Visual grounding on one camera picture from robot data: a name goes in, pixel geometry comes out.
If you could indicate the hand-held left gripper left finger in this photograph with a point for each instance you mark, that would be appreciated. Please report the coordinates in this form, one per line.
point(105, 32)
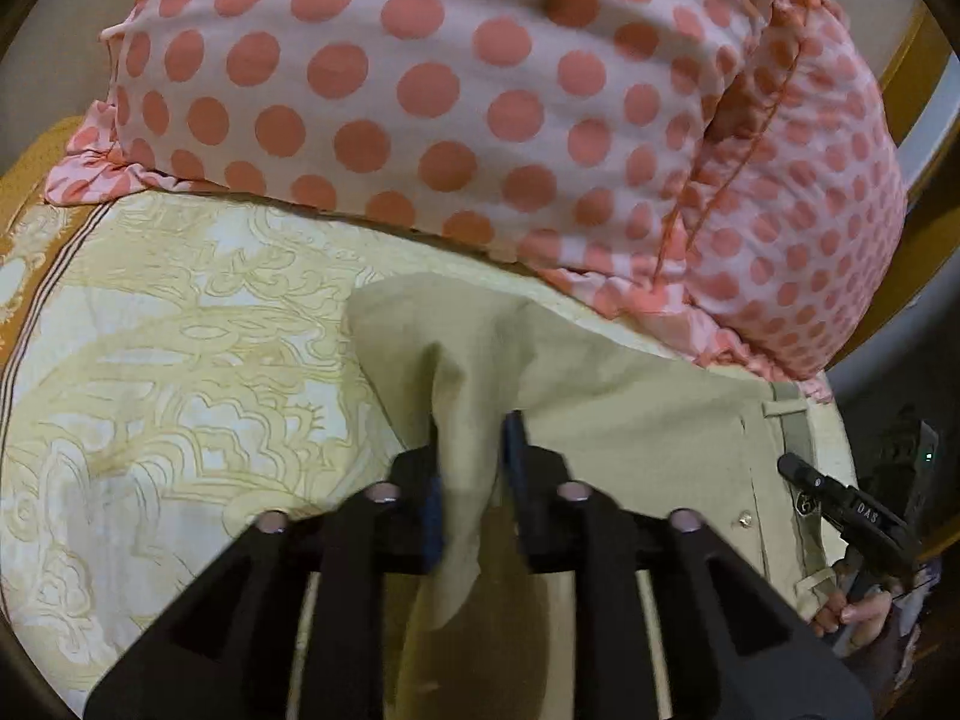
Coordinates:
point(433, 510)

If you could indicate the khaki pants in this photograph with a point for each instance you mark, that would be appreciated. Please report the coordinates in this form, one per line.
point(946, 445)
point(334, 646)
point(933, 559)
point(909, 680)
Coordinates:
point(637, 435)

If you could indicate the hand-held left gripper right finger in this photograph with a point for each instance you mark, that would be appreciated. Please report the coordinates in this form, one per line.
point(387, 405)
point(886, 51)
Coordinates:
point(514, 457)

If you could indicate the large pink polka dot pillow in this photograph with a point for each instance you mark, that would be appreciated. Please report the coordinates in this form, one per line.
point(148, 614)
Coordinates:
point(420, 82)

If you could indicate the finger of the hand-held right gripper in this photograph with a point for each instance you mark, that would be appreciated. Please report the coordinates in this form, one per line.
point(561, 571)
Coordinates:
point(806, 474)

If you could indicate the wooden bed frame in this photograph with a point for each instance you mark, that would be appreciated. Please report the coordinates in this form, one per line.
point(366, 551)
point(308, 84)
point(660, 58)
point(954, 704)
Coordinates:
point(911, 270)

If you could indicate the small pink polka dot pillow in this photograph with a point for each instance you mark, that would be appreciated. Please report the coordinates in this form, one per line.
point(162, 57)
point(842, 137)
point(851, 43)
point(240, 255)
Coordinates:
point(810, 240)

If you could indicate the yellow patterned bed sheet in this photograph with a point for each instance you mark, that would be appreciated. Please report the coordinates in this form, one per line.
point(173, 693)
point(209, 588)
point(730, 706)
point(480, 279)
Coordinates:
point(187, 360)

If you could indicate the person's right hand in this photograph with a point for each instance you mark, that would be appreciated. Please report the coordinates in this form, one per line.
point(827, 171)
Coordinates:
point(851, 607)

